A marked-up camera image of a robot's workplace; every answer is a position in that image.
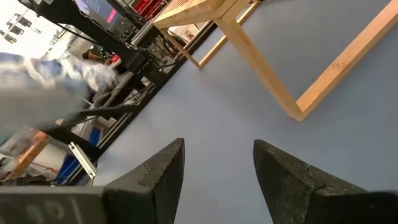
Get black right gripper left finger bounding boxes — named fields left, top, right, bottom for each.
left=104, top=138, right=186, bottom=224

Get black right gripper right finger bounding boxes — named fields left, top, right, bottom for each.
left=252, top=139, right=398, bottom=224

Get blue patterned paper bowl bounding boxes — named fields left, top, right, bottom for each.
left=0, top=52, right=119, bottom=131

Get blue storage bin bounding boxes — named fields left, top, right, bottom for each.
left=57, top=127, right=102, bottom=185

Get orange box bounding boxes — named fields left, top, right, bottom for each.
left=4, top=129, right=51, bottom=181

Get person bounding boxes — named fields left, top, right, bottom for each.
left=81, top=46, right=122, bottom=68

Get red storage bins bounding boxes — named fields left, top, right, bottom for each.
left=133, top=0, right=166, bottom=15

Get large dark monitor screen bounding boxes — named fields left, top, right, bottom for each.
left=74, top=0, right=126, bottom=27

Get light wooden frame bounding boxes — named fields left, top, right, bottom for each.
left=152, top=0, right=398, bottom=123

